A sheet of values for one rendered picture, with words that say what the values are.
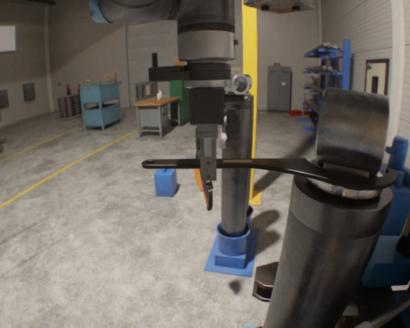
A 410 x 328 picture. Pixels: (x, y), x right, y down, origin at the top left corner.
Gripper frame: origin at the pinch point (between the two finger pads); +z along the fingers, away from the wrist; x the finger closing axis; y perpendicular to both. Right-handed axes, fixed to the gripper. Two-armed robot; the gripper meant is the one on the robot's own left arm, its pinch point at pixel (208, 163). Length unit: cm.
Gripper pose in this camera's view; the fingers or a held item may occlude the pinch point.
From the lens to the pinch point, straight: 43.5
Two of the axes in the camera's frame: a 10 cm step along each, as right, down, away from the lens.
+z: 0.2, 9.3, 3.6
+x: 0.3, -3.6, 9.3
